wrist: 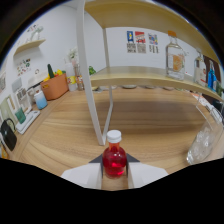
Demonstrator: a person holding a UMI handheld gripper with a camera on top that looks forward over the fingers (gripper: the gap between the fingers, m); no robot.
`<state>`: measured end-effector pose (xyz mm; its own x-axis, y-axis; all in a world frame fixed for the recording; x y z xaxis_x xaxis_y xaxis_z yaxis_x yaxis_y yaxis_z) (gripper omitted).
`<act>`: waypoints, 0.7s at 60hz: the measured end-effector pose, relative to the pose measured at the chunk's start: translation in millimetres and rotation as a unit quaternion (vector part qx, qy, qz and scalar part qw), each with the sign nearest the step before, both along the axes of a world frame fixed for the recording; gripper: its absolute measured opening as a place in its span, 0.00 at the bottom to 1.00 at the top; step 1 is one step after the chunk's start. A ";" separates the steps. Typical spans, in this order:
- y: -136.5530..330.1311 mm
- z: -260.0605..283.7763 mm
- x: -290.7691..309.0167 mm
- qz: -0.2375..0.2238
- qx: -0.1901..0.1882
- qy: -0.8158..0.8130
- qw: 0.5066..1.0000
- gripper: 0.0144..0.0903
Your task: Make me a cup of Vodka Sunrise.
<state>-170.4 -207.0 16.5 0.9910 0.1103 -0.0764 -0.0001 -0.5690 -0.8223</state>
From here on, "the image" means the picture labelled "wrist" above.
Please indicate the white kitchen scale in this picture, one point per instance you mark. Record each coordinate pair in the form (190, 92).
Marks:
(30, 121)

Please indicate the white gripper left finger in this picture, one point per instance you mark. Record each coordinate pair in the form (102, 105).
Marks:
(85, 175)

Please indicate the glass jar with limes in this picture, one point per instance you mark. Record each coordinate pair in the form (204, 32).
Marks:
(220, 89)

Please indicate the orange storage basket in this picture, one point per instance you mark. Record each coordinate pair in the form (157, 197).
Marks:
(55, 87)

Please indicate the blue wall poster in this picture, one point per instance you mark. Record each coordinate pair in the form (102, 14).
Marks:
(130, 36)

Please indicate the photo collage on wall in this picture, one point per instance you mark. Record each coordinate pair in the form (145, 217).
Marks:
(24, 66)

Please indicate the multicoloured wall poster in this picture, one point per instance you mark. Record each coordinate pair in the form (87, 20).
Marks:
(153, 39)

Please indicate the wooden wall shelf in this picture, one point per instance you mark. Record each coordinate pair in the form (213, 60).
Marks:
(30, 46)

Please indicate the small red liquid bottle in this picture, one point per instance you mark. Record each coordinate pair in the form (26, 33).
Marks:
(114, 160)

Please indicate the black and white printed sheet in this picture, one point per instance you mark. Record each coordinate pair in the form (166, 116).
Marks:
(131, 47)
(141, 48)

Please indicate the black kettle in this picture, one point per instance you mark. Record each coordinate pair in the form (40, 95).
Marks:
(8, 136)

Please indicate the green toy cucumber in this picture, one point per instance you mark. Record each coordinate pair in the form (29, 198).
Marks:
(50, 71)

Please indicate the two-tier wooden shelf rack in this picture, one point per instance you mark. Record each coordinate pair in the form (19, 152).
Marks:
(133, 76)

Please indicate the small green cup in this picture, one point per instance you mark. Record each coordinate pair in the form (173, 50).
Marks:
(20, 116)

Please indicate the red wall poster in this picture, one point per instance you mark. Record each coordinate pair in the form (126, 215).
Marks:
(140, 36)

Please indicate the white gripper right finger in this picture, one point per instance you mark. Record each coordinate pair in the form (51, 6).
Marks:
(145, 174)

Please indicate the white sheet with black bars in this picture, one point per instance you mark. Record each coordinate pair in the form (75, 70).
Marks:
(154, 49)

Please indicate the clear bottle with orange cap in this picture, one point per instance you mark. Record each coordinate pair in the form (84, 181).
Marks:
(175, 63)

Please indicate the green potted plant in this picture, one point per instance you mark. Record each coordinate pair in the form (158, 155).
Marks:
(91, 70)

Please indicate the yellow toy fruit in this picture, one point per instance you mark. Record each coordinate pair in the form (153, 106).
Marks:
(59, 72)

